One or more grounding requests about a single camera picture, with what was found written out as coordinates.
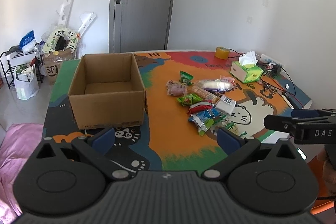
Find small green snack packet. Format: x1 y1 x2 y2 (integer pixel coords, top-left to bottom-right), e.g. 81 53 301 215
179 71 194 86

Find tall white foam board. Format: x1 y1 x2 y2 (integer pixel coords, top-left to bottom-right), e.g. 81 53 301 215
56 0 74 27

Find red white snack packet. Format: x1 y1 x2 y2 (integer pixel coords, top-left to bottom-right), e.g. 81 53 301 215
187 101 213 115

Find short white foam board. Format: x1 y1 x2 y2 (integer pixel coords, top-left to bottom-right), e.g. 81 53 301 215
77 12 96 37

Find orange cracker packet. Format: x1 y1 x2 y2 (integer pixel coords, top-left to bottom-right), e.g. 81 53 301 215
188 85 220 104

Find SF cardboard box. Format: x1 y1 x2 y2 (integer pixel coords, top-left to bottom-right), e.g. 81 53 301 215
43 48 74 85

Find white blue snack packet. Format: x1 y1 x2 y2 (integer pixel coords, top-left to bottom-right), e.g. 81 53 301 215
215 95 236 115

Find panda toilet seat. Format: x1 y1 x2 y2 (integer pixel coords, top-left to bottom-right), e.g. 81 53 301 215
42 26 79 53

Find purple white snack bag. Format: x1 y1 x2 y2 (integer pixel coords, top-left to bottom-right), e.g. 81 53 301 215
196 79 234 93

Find black power adapter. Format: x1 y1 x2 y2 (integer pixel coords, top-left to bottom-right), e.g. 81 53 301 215
271 64 282 75

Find person right hand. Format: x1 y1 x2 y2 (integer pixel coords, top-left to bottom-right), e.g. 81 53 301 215
321 149 335 196

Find pink meat snack packet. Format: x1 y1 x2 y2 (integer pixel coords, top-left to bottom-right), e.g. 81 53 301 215
166 80 187 97

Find yellow tape roll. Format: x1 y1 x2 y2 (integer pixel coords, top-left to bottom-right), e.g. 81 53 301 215
215 47 230 60

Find pink red candy packet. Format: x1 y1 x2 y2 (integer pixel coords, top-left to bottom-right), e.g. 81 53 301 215
220 76 235 84

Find green red snack packet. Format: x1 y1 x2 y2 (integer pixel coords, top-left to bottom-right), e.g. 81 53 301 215
177 93 203 106

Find green tissue box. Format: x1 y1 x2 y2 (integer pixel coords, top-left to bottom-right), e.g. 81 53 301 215
230 51 263 84

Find green snack packets on edge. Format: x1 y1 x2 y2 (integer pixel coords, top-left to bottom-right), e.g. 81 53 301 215
224 122 247 138

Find black metal shoe rack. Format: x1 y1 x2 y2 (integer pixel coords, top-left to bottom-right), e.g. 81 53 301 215
1 50 35 90

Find blue green snack packet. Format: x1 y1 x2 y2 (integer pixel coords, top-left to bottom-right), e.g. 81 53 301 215
188 109 226 136

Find pink blanket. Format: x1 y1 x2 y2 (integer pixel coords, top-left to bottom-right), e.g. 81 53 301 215
1 123 43 223

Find open cardboard box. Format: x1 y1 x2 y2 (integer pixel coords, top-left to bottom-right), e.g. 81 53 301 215
68 53 146 130

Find white plastic shopping bag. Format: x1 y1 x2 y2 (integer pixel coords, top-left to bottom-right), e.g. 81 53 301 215
14 64 39 101

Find colourful cartoon table mat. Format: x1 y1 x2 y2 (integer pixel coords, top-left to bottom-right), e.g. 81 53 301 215
41 50 314 171

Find black cable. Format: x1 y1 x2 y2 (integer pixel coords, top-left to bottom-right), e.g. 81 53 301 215
228 48 306 109

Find blue white bag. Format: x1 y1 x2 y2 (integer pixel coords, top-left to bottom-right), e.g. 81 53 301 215
19 30 37 54

